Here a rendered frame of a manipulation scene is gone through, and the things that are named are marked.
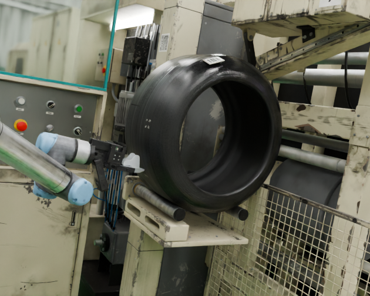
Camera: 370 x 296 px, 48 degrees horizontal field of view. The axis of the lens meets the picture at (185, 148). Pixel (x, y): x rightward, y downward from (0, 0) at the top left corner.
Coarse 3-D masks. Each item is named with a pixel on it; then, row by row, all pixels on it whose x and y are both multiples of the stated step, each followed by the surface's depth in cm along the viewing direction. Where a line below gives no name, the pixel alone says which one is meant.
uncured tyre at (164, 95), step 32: (192, 64) 138; (224, 64) 141; (160, 96) 135; (192, 96) 135; (224, 96) 175; (256, 96) 168; (128, 128) 149; (160, 128) 134; (256, 128) 174; (160, 160) 136; (224, 160) 181; (256, 160) 171; (160, 192) 146; (192, 192) 142; (224, 192) 152
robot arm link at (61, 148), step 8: (40, 136) 125; (48, 136) 124; (56, 136) 126; (64, 136) 128; (40, 144) 123; (48, 144) 123; (56, 144) 125; (64, 144) 126; (72, 144) 127; (48, 152) 124; (56, 152) 125; (64, 152) 126; (72, 152) 127; (56, 160) 125; (64, 160) 127; (72, 160) 129
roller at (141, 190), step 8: (136, 192) 168; (144, 192) 162; (152, 192) 160; (152, 200) 156; (160, 200) 152; (168, 200) 151; (160, 208) 150; (168, 208) 145; (176, 208) 142; (176, 216) 142; (184, 216) 143
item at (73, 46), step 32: (0, 0) 160; (32, 0) 165; (64, 0) 171; (96, 0) 178; (0, 32) 162; (32, 32) 167; (64, 32) 174; (96, 32) 180; (0, 64) 164; (32, 64) 170; (64, 64) 176; (96, 64) 183
